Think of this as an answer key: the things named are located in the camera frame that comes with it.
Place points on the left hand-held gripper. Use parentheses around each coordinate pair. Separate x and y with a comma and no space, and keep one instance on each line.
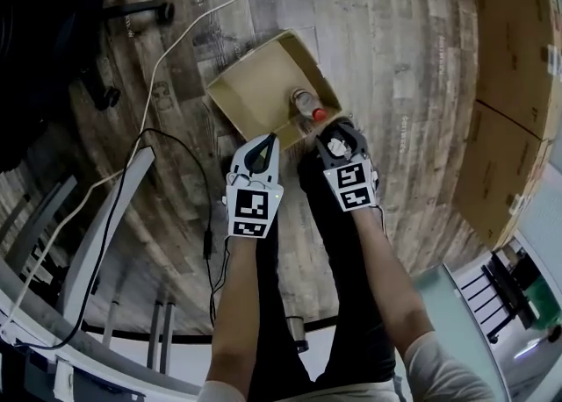
(252,207)

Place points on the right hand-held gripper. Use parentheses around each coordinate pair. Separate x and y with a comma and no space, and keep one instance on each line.
(353,185)

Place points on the bottle with red cap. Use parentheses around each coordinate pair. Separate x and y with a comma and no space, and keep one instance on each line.
(304,101)

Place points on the brown cardboard box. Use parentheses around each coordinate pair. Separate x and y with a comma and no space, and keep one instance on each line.
(263,84)

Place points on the person's left forearm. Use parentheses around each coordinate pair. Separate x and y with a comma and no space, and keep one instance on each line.
(237,303)

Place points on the person's right forearm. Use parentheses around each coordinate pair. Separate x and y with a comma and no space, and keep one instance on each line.
(386,277)

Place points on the person's black trousers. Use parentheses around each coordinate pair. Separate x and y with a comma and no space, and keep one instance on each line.
(298,286)

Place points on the large closed cardboard carton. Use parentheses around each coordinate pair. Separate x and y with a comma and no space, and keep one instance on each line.
(509,40)
(496,172)

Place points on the white table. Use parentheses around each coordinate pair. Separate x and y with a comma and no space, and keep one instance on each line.
(103,233)

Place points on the silver metal cylinder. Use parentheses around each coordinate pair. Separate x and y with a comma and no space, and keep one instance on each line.
(297,330)

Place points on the black wheeled rack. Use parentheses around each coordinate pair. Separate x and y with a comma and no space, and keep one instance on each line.
(505,290)

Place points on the green flat object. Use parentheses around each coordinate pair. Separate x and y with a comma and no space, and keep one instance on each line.
(546,303)

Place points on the black mesh office chair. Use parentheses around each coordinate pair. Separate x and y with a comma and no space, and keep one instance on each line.
(26,40)

